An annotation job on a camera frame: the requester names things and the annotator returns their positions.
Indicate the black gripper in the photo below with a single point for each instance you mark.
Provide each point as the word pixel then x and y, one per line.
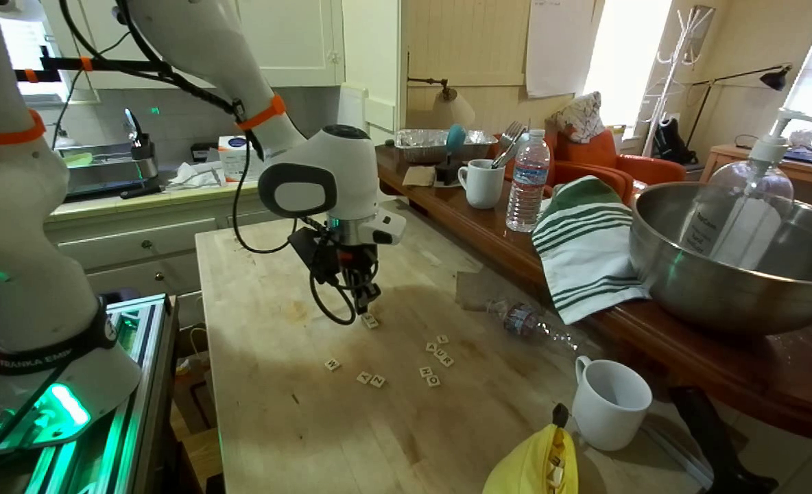
pixel 352 261

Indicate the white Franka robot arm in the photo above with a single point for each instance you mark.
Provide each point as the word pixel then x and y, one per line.
pixel 22 237

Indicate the cream letter tile Y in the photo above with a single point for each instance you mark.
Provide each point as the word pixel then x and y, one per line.
pixel 362 377

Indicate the cream letter tile U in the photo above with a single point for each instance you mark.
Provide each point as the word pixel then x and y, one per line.
pixel 432 348

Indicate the cream letter tile N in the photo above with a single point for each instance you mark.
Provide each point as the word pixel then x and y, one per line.
pixel 376 381

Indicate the cream letter tile H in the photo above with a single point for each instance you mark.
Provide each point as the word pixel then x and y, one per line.
pixel 424 373

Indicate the brown cardboard sheet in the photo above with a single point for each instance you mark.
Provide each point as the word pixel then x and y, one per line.
pixel 417 176

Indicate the crushed clear plastic bottle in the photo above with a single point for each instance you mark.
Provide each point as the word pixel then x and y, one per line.
pixel 518 320

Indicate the white ceramic mug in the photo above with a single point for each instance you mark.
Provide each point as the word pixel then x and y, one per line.
pixel 483 187
pixel 612 414

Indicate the aluminum foil tray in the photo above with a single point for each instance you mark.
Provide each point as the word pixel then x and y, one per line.
pixel 420 138

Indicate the clear water bottle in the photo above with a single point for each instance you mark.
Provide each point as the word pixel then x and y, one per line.
pixel 528 183

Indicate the gooseneck lamp tan shade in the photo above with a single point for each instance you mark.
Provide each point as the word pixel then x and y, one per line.
pixel 451 112

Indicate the crumpled white cloth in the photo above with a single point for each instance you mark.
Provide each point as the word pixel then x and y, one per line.
pixel 196 176

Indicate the cream kitchen counter cabinet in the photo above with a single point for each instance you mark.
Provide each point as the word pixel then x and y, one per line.
pixel 148 242

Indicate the green striped white towel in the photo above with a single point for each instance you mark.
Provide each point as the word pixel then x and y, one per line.
pixel 586 249

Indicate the yellow banana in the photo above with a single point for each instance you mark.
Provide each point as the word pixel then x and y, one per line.
pixel 524 469

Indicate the aluminum robot stand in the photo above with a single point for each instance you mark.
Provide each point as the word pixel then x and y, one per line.
pixel 141 395

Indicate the black silver dispenser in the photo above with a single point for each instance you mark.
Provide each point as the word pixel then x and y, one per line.
pixel 143 152

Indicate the patterned cloth bag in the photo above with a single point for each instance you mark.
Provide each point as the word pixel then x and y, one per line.
pixel 579 116

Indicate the metal dish rack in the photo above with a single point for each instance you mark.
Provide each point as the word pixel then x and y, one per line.
pixel 106 179

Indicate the orange chair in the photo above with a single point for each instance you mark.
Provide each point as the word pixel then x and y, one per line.
pixel 649 171

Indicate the green sponge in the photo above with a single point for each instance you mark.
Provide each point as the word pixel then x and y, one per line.
pixel 79 161

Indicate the clear plastic sheet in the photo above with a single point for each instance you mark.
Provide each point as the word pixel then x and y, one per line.
pixel 675 449

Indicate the large steel mixing bowl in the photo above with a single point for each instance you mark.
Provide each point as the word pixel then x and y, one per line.
pixel 726 292

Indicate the white coat rack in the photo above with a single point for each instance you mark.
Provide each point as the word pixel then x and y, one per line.
pixel 669 87

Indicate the clear pump dispenser bottle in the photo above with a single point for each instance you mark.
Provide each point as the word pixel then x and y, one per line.
pixel 743 215

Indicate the dark wooden side table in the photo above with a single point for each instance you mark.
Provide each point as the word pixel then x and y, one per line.
pixel 753 374

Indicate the black desk lamp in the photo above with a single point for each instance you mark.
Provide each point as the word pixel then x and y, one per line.
pixel 778 78

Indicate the cream upper wall cabinet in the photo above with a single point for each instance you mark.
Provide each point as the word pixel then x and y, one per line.
pixel 310 46

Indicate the white wall paper sheet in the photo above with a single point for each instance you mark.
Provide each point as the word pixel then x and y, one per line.
pixel 560 46

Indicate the black camera boom bar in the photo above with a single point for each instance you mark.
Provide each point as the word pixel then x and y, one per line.
pixel 122 65

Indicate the black stereo camera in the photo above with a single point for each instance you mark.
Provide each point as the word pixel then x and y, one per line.
pixel 125 16

